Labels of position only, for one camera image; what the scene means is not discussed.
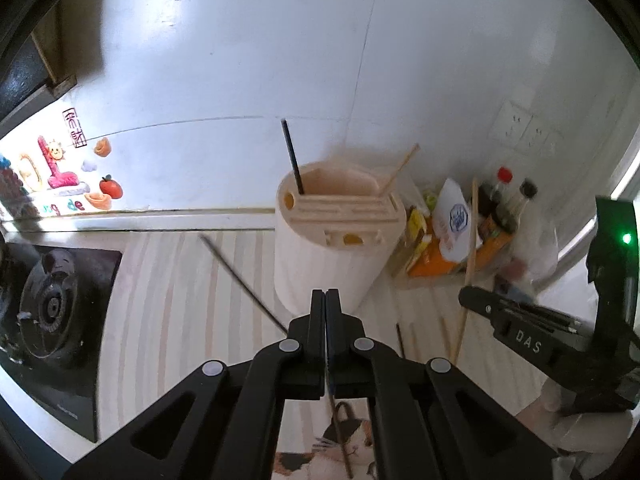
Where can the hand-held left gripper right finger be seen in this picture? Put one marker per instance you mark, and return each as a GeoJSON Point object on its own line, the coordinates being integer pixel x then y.
{"type": "Point", "coordinates": [334, 340]}

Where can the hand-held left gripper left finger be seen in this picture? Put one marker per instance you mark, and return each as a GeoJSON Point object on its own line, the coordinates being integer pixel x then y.
{"type": "Point", "coordinates": [317, 340]}

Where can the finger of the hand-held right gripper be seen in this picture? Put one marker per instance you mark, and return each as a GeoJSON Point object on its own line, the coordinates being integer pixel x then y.
{"type": "Point", "coordinates": [480, 300]}

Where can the wooden chopstick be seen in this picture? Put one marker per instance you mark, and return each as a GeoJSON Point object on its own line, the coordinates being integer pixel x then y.
{"type": "Point", "coordinates": [470, 255]}
{"type": "Point", "coordinates": [400, 167]}

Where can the black chopstick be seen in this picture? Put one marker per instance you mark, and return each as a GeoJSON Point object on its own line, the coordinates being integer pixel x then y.
{"type": "Point", "coordinates": [295, 165]}
{"type": "Point", "coordinates": [240, 282]}
{"type": "Point", "coordinates": [400, 340]}

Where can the pink utensil holder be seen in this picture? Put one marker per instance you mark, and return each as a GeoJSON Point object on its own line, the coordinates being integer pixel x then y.
{"type": "Point", "coordinates": [325, 255]}

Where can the person's right hand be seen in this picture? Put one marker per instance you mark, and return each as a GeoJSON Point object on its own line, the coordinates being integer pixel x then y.
{"type": "Point", "coordinates": [585, 440]}

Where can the clear plastic organizer tray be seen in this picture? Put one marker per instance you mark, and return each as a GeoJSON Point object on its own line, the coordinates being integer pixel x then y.
{"type": "Point", "coordinates": [450, 281]}

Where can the orange seasoning packet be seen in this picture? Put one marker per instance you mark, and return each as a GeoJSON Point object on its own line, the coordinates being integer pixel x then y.
{"type": "Point", "coordinates": [440, 262]}

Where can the crumpled clear plastic bag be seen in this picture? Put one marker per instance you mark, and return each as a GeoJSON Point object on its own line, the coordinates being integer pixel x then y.
{"type": "Point", "coordinates": [537, 250]}

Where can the white seasoning packet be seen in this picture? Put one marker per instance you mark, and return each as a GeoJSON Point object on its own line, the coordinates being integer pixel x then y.
{"type": "Point", "coordinates": [455, 220]}

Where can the black cap sauce bottle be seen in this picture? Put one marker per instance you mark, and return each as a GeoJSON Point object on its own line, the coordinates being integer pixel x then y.
{"type": "Point", "coordinates": [522, 205]}

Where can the green packet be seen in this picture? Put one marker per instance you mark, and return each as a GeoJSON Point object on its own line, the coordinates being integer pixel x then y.
{"type": "Point", "coordinates": [430, 200]}

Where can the red cap sauce bottle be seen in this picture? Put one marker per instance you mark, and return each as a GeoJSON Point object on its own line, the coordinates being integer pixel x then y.
{"type": "Point", "coordinates": [502, 190]}

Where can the striped cat print table mat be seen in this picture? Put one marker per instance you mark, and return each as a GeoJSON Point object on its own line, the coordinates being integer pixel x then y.
{"type": "Point", "coordinates": [175, 270]}

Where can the black gas stove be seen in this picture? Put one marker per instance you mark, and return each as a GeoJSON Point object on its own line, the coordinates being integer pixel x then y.
{"type": "Point", "coordinates": [50, 305]}

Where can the black range hood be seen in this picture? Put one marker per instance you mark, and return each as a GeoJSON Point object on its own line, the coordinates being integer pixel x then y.
{"type": "Point", "coordinates": [20, 80]}

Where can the white wall socket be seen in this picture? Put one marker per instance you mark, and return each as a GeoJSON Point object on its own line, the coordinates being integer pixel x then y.
{"type": "Point", "coordinates": [512, 122]}
{"type": "Point", "coordinates": [537, 135]}

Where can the colourful wall stickers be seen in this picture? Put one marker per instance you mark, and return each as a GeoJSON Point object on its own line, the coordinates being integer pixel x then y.
{"type": "Point", "coordinates": [57, 170]}

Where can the wooden wall cabinet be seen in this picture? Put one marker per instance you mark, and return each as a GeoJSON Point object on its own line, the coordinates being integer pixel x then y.
{"type": "Point", "coordinates": [75, 35]}

